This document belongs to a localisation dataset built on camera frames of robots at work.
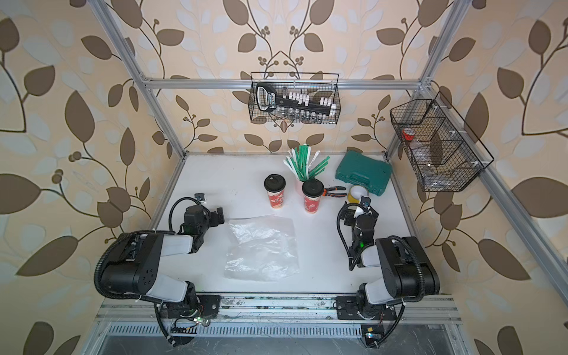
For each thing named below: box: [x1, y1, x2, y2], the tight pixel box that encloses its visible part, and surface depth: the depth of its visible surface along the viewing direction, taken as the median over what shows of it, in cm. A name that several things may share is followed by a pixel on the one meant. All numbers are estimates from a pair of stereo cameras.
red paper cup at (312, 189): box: [301, 178, 325, 215], surface depth 88 cm
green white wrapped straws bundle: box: [283, 143, 331, 182], surface depth 98 cm
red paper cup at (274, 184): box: [264, 173, 287, 209], surface depth 90 cm
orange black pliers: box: [322, 186, 347, 198], surface depth 106 cm
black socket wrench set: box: [255, 82, 337, 117], surface depth 86 cm
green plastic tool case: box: [335, 150, 393, 197], surface depth 110 cm
